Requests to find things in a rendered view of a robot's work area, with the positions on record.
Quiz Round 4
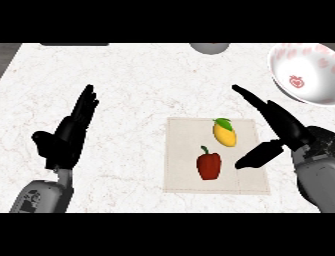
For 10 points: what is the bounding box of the red bell pepper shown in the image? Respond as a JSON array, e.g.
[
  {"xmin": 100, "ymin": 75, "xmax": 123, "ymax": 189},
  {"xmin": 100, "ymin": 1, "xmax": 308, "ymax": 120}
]
[{"xmin": 196, "ymin": 145, "xmax": 224, "ymax": 181}]

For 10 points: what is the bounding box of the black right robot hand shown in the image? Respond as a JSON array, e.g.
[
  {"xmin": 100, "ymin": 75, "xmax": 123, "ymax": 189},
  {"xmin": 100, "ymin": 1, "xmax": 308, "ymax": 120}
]
[{"xmin": 231, "ymin": 84, "xmax": 318, "ymax": 170}]

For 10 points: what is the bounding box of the white bowl with red print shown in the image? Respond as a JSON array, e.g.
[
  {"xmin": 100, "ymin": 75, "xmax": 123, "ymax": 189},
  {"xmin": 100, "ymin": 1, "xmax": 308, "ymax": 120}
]
[{"xmin": 267, "ymin": 43, "xmax": 335, "ymax": 108}]

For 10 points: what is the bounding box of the beige cloth placemat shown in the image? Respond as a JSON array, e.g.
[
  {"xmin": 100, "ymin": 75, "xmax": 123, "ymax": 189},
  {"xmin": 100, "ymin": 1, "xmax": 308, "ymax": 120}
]
[{"xmin": 163, "ymin": 116, "xmax": 273, "ymax": 196}]

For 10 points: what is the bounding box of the grey round object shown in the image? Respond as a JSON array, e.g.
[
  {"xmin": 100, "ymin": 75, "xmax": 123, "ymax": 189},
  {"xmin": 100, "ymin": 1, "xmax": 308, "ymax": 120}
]
[{"xmin": 190, "ymin": 43, "xmax": 233, "ymax": 55}]

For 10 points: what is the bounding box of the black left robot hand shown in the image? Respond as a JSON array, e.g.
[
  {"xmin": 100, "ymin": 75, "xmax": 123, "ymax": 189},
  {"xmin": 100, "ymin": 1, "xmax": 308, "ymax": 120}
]
[{"xmin": 32, "ymin": 84, "xmax": 101, "ymax": 171}]

